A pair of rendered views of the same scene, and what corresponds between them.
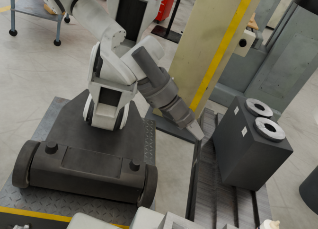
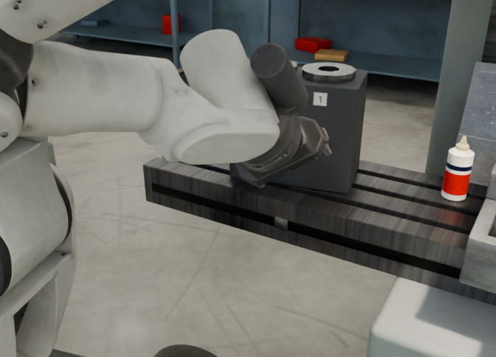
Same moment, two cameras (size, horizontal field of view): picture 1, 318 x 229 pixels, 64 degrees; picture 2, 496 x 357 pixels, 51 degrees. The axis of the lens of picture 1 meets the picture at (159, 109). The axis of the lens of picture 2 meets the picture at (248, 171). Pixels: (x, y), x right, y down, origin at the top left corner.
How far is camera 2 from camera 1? 61 cm
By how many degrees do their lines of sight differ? 52
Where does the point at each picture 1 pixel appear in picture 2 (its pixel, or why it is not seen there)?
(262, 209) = (390, 172)
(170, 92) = not seen: hidden behind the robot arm
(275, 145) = (362, 78)
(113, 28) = (163, 65)
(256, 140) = (358, 88)
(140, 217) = (398, 332)
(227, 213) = (407, 204)
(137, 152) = not seen: outside the picture
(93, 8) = (80, 55)
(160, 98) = (296, 130)
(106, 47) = (207, 111)
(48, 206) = not seen: outside the picture
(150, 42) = (230, 41)
